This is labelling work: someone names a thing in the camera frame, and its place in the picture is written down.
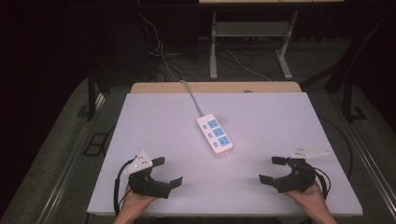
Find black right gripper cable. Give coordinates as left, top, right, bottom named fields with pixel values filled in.
left=306, top=164, right=332, bottom=201

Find wooden table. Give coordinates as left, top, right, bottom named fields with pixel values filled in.
left=130, top=80, right=303, bottom=94

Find black floor bracket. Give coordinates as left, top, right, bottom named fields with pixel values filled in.
left=82, top=133, right=109, bottom=157

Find white floor cable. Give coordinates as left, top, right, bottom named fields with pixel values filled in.
left=137, top=11, right=179, bottom=82
left=224, top=49, right=273, bottom=82

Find white metal desk frame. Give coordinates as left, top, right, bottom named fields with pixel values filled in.
left=198, top=0, right=346, bottom=81

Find white power strip blue sockets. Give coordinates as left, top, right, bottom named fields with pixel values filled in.
left=195, top=113, right=234, bottom=158

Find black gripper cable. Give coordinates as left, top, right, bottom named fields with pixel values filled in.
left=113, top=158, right=135, bottom=217
left=306, top=164, right=332, bottom=201

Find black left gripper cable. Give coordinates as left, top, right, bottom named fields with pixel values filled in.
left=113, top=158, right=135, bottom=217

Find black metal stand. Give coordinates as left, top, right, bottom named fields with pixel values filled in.
left=341, top=74, right=369, bottom=123
left=77, top=66, right=108, bottom=122

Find grey power strip cable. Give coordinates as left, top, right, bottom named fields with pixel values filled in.
left=179, top=79, right=205, bottom=117

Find white table board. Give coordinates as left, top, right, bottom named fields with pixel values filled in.
left=86, top=91, right=364, bottom=217

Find person's left hand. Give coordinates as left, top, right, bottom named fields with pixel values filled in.
left=120, top=184, right=158, bottom=218

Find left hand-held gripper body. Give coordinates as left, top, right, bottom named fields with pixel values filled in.
left=123, top=150, right=173, bottom=200

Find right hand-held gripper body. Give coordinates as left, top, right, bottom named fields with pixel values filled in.
left=272, top=146, right=332, bottom=194

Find black floor cable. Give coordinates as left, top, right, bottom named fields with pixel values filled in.
left=317, top=116, right=355, bottom=180

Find person's right hand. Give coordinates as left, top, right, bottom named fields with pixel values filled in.
left=283, top=181, right=327, bottom=216

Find aluminium floor rail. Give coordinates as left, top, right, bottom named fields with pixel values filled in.
left=36, top=92, right=107, bottom=224
left=329, top=94, right=396, bottom=220

